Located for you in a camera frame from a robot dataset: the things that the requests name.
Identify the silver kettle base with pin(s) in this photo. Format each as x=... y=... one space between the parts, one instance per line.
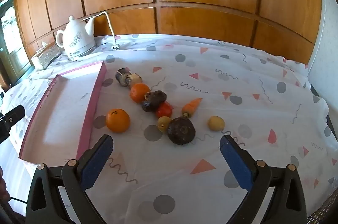
x=85 y=53

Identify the small greenish yellow fruit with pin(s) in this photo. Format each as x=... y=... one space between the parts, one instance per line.
x=163 y=122

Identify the small carrot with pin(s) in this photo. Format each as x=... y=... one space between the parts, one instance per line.
x=191 y=107

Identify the wooden door with glass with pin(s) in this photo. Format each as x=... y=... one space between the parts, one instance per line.
x=10 y=36

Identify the yellow potato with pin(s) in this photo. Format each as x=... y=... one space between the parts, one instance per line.
x=216 y=123

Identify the woven chair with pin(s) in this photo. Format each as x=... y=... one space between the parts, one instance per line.
x=327 y=209

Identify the white patterned tablecloth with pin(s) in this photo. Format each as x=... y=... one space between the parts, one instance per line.
x=169 y=160

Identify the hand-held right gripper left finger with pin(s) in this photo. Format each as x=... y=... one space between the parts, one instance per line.
x=95 y=165

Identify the pink shallow tray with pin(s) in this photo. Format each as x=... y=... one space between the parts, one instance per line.
x=60 y=107

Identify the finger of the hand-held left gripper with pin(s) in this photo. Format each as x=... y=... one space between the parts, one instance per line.
x=12 y=117

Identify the red tomato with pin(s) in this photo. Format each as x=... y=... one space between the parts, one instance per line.
x=164 y=109

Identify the ornate golden tissue box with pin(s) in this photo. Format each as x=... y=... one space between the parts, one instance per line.
x=45 y=57

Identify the white ceramic electric kettle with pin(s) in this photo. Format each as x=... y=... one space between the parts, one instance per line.
x=75 y=37

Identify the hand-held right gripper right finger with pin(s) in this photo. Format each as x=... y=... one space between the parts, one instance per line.
x=235 y=163

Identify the orange tangerine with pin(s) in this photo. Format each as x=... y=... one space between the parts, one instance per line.
x=118 y=120
x=139 y=92

